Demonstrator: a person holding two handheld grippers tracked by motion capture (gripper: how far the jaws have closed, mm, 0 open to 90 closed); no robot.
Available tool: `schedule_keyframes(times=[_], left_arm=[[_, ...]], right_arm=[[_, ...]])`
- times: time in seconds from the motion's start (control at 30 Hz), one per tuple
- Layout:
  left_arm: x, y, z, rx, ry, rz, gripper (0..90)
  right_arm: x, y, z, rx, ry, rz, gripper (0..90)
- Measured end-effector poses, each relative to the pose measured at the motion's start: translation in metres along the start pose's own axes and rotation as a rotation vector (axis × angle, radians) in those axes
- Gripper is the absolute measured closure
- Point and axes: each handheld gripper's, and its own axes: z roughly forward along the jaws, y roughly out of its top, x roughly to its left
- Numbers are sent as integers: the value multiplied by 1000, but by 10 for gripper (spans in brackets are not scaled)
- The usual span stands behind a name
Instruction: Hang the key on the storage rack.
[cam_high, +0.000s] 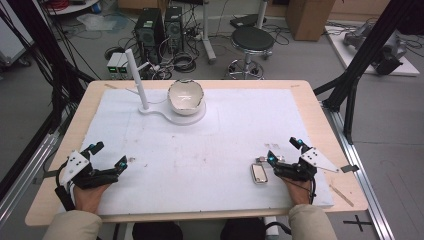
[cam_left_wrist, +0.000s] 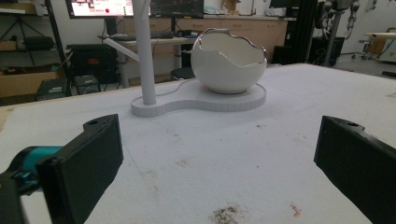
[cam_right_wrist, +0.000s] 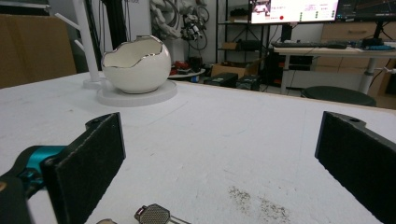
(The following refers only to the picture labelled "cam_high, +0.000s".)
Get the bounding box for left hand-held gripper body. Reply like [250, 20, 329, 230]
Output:
[59, 149, 120, 191]

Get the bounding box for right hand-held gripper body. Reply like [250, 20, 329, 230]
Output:
[273, 147, 341, 183]

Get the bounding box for silver rectangular metal case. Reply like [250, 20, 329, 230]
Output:
[250, 162, 269, 185]

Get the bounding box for white ceramic bowl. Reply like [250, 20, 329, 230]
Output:
[166, 78, 205, 117]

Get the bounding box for person's left hand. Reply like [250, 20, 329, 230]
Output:
[72, 182, 112, 215]

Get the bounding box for person's right hand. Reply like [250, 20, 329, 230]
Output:
[280, 176, 313, 206]

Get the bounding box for wooden table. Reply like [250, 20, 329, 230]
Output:
[24, 78, 370, 228]

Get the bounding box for small black tab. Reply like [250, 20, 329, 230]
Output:
[339, 163, 361, 174]

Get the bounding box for thin wooden stick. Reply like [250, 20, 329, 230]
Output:
[328, 183, 355, 208]

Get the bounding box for white table leg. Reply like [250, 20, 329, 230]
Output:
[263, 216, 280, 240]

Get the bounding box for white foam mat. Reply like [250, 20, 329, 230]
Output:
[57, 87, 335, 216]

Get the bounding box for person's right leg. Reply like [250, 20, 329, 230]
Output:
[219, 217, 267, 240]

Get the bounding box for person's leg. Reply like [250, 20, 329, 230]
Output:
[131, 221, 184, 240]
[219, 217, 267, 240]

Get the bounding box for person's left leg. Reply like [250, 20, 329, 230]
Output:
[131, 221, 184, 240]

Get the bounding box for white stand with pole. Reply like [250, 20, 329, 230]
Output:
[124, 47, 207, 127]

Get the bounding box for white power supply box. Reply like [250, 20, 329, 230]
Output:
[116, 52, 131, 75]
[106, 52, 123, 75]

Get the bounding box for black round stool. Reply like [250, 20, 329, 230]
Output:
[226, 25, 277, 81]

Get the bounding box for brown cardboard box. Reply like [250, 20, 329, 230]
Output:
[285, 0, 336, 42]

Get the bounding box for large black computer tower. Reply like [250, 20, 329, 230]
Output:
[133, 7, 165, 65]

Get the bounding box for grey machine on platform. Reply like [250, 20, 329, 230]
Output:
[342, 22, 408, 76]

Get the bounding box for white floor platform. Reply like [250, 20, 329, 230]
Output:
[324, 24, 421, 78]

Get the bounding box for white desk leg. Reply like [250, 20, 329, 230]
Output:
[201, 0, 218, 65]

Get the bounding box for slim black computer tower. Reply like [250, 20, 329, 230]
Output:
[163, 6, 185, 55]

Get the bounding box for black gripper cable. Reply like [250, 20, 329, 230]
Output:
[307, 177, 317, 205]

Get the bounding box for black gripper strap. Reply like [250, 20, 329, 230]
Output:
[54, 162, 77, 212]

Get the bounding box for aluminium rail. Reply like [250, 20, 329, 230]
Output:
[321, 101, 396, 240]
[0, 132, 62, 228]

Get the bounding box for black metal frame with cables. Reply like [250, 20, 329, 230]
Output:
[0, 0, 97, 135]

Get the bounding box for coiled black cable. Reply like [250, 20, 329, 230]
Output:
[172, 52, 198, 74]

